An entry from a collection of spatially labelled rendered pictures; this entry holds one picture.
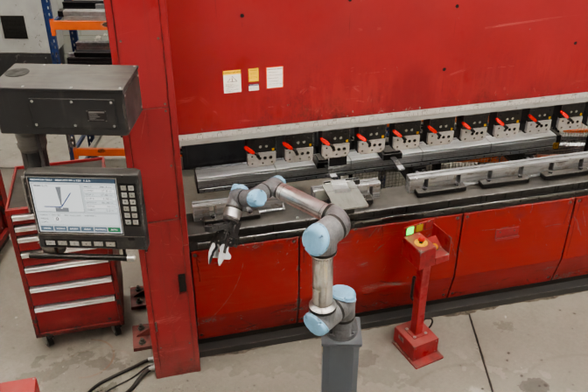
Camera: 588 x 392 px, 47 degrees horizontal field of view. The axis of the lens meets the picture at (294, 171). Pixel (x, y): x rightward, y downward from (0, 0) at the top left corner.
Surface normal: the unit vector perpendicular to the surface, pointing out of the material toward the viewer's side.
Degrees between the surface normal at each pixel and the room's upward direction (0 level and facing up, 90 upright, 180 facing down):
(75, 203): 90
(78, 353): 0
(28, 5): 90
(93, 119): 90
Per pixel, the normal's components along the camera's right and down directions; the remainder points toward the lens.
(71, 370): 0.00, -0.87
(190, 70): 0.24, 0.48
